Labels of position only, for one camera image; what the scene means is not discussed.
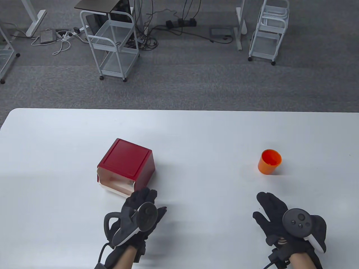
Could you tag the person's right hand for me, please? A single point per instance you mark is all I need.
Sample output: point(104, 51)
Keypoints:
point(269, 207)

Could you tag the person's left hand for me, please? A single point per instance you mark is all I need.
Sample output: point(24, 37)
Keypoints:
point(131, 203)

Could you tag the black and white controller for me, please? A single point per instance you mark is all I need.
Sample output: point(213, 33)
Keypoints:
point(147, 217)
point(297, 222)

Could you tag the cream tea bag box drawer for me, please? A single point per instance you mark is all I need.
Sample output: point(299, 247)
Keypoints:
point(117, 182)

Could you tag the orange cup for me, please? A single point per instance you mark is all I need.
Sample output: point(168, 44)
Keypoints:
point(269, 164)

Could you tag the red tea bag box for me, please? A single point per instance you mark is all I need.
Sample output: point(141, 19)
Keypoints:
point(123, 157)

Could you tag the person's right forearm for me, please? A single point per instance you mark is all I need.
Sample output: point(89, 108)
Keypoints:
point(301, 262)

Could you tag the person's left forearm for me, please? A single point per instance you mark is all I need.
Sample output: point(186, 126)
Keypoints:
point(124, 259)

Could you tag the white stacked trolley cart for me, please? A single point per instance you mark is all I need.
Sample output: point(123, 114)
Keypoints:
point(265, 43)

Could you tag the white power strip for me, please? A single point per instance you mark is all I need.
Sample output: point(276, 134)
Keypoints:
point(70, 34)

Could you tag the grey foot pedal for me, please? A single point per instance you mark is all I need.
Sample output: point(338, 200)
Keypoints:
point(48, 36)

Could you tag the black power strip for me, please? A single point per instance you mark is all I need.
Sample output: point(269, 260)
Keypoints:
point(181, 22)

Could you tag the white desk leg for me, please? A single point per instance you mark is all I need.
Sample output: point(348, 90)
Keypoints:
point(35, 23)
point(240, 19)

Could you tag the black computer tower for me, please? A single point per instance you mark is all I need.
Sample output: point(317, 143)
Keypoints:
point(120, 8)

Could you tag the dark wood desktop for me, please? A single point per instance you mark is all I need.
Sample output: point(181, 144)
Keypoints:
point(95, 5)

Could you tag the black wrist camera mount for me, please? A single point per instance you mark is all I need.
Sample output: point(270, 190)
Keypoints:
point(276, 257)
point(98, 264)

